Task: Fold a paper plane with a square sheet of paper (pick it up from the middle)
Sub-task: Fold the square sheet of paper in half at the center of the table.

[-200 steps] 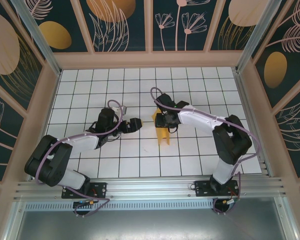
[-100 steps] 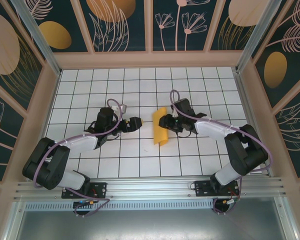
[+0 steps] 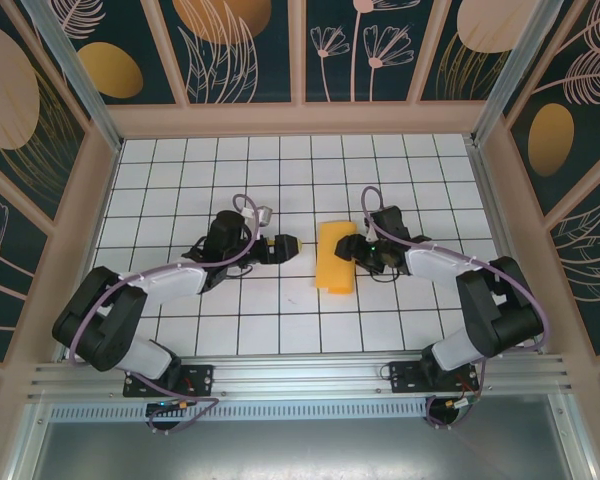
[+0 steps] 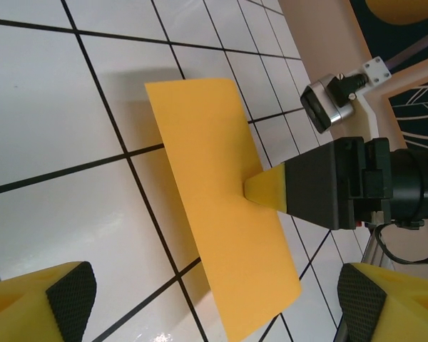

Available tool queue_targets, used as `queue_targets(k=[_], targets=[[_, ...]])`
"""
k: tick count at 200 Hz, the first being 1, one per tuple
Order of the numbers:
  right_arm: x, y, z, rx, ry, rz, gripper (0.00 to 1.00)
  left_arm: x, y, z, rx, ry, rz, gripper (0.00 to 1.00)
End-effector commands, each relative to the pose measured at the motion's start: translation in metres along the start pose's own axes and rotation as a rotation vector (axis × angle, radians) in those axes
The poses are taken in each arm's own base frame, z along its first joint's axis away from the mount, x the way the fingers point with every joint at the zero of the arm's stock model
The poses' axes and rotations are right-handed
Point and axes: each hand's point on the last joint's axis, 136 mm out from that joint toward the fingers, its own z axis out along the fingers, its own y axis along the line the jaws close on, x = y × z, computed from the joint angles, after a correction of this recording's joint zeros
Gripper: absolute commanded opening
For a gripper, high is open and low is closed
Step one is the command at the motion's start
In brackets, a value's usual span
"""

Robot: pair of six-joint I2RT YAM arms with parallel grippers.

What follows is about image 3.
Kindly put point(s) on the aluminium frame post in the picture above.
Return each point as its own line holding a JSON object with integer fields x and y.
{"x": 75, "y": 80}
{"x": 515, "y": 75}

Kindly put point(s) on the grey metal sheet panel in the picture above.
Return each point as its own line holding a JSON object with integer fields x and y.
{"x": 300, "y": 450}

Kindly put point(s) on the yellow power connector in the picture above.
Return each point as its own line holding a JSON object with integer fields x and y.
{"x": 182, "y": 405}
{"x": 452, "y": 403}

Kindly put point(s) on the aluminium mounting rail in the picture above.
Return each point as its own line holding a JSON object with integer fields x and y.
{"x": 300, "y": 372}

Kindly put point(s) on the aluminium table side rail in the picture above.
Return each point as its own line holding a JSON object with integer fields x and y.
{"x": 500, "y": 240}

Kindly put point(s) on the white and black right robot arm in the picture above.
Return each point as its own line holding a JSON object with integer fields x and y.
{"x": 440, "y": 262}

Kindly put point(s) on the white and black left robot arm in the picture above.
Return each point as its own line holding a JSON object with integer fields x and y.
{"x": 165, "y": 282}

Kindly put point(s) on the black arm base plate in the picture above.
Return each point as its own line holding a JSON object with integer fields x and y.
{"x": 402, "y": 377}
{"x": 205, "y": 380}

